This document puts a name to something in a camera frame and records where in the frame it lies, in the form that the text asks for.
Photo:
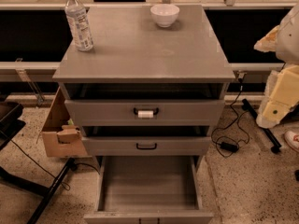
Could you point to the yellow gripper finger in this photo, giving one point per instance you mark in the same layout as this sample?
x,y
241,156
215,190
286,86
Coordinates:
x,y
281,96
269,42

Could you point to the clear plastic water bottle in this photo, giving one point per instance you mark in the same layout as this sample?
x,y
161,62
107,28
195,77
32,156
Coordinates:
x,y
79,25

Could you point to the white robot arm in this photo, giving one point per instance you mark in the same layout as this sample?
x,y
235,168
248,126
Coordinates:
x,y
287,49

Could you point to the grey drawer cabinet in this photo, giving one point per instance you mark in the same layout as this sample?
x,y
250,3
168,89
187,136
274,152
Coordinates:
x,y
134,59

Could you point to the grey bottom drawer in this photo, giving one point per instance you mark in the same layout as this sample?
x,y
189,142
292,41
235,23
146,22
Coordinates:
x,y
148,190

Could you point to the grey drawer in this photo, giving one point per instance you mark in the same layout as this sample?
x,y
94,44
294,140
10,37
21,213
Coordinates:
x,y
144,113
148,190
146,146

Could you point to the grey middle drawer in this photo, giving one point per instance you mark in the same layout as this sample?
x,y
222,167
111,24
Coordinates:
x,y
146,146

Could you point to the grey top drawer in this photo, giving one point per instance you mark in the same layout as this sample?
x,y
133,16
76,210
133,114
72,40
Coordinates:
x,y
144,113

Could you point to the white shoe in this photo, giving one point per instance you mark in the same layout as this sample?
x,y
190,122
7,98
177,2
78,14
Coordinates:
x,y
292,140

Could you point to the white ceramic bowl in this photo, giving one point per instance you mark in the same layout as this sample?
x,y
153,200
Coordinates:
x,y
164,15

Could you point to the brown cardboard box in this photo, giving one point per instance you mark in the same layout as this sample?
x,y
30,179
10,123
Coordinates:
x,y
60,136

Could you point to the black power adapter with cable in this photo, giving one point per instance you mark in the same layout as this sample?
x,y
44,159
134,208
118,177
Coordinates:
x,y
226,145

